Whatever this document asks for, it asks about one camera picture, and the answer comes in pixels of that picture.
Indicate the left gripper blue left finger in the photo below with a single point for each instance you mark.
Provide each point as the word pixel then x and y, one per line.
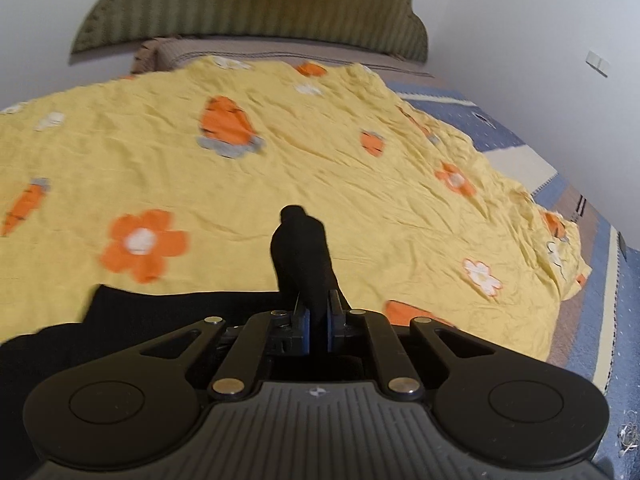
pixel 301 325

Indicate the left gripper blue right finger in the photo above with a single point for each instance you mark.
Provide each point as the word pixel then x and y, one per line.
pixel 337 323

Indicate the white wall switch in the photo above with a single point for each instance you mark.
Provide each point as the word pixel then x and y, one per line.
pixel 601 65

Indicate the yellow carrot print bedspread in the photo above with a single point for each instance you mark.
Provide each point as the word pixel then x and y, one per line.
pixel 174 182

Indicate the blue patterned bed sheet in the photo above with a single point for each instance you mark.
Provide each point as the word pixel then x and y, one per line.
pixel 597 333

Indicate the grey brown pillow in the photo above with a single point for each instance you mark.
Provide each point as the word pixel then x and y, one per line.
pixel 161 54

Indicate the black cloth garment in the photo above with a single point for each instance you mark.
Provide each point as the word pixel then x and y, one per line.
pixel 117 320

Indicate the olive upholstered headboard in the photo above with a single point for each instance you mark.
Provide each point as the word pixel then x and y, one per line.
pixel 383 26

